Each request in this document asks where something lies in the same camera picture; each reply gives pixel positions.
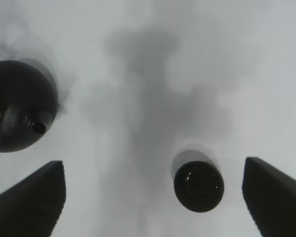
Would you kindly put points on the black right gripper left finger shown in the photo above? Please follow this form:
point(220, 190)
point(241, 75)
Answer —
point(32, 207)

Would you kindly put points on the small black teacup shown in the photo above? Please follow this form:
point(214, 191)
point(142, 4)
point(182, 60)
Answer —
point(198, 186)

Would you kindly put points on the black cast iron teapot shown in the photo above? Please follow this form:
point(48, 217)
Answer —
point(28, 103)

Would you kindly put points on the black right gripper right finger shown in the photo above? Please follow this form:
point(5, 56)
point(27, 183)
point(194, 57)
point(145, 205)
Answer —
point(270, 196)

